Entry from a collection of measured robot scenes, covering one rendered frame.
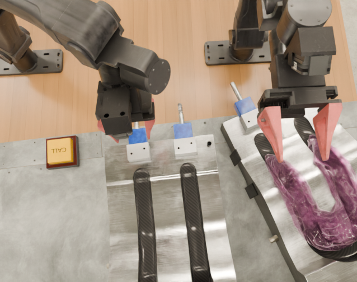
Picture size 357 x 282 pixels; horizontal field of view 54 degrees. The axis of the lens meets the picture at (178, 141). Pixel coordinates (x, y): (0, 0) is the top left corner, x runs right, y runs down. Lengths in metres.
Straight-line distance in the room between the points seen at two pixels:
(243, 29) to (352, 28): 1.36
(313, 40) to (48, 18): 0.36
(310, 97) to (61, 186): 0.66
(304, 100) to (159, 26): 0.64
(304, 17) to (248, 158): 0.45
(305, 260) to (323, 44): 0.52
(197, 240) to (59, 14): 0.52
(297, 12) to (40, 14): 0.36
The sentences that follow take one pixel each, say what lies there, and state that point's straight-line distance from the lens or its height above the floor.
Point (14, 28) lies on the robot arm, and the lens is 0.87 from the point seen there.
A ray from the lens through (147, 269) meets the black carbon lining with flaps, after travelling 0.79.
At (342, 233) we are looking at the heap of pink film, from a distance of 0.87.
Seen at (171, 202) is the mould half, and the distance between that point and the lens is 0.82.
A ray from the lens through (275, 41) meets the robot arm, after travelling 0.57.
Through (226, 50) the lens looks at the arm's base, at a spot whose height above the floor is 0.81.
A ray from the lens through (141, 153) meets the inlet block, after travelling 0.81.
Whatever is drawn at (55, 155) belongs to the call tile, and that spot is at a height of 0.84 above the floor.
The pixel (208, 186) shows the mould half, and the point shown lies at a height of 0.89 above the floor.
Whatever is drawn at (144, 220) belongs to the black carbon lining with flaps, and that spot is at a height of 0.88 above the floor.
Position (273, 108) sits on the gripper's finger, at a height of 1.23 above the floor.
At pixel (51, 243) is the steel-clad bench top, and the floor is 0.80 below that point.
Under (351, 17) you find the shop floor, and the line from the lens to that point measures 2.22.
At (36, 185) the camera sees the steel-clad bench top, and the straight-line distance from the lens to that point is 0.99.
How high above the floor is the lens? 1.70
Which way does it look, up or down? 75 degrees down
